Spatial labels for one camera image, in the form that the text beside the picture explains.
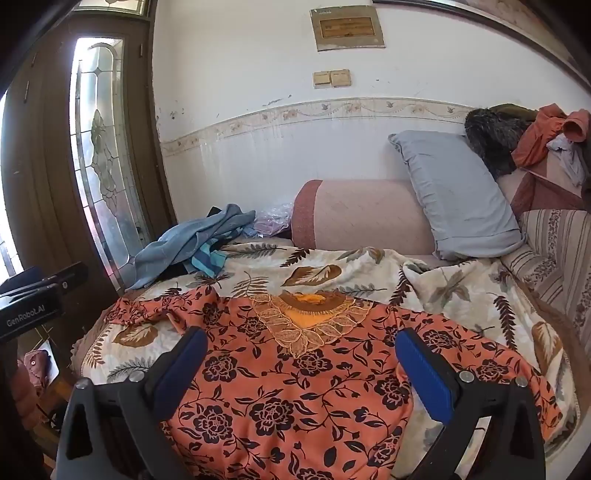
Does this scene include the grey blue cloth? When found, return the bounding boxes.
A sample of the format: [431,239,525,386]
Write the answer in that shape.
[130,204,256,290]

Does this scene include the teal blue striped garment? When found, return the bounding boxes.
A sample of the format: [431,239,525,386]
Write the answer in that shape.
[190,238,226,278]

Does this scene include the lilac plastic bag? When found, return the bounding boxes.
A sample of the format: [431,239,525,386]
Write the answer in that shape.
[252,203,294,237]

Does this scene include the striped sofa cover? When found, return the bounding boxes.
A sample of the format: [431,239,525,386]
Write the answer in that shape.
[502,209,591,353]

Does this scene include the orange black floral garment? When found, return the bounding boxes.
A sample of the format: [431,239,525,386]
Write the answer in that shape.
[107,287,562,479]

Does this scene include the orange crumpled garment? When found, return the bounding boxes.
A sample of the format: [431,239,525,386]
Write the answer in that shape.
[512,103,590,168]

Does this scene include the pink bolster cushion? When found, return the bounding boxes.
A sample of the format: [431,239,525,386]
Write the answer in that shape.
[290,180,435,256]

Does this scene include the beige wall switch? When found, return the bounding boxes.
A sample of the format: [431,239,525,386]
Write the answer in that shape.
[312,69,353,89]

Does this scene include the brown door with glass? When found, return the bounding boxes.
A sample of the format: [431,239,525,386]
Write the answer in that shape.
[0,0,177,370]

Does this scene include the grey blue pillow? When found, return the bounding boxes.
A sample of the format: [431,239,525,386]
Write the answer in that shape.
[389,130,525,261]

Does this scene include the framed wall plaque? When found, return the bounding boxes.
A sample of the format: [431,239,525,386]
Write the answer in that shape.
[310,5,385,52]

